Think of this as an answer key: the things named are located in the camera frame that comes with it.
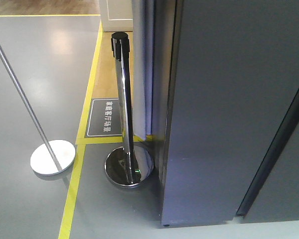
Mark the metal stand with round base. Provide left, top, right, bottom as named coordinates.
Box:
left=0, top=45, right=76, bottom=176

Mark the dark grey fridge body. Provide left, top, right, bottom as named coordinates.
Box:
left=236, top=89, right=299, bottom=217

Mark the chrome queue barrier post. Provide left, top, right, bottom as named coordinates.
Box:
left=104, top=32, right=154, bottom=188

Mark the dark floor sign sticker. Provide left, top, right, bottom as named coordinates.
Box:
left=85, top=98, right=122, bottom=137

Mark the open fridge door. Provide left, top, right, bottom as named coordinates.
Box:
left=153, top=0, right=299, bottom=227

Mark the white curtain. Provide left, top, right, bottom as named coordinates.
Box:
left=132, top=0, right=154, bottom=140

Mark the white cabinet panel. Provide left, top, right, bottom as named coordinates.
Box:
left=99, top=0, right=133, bottom=32

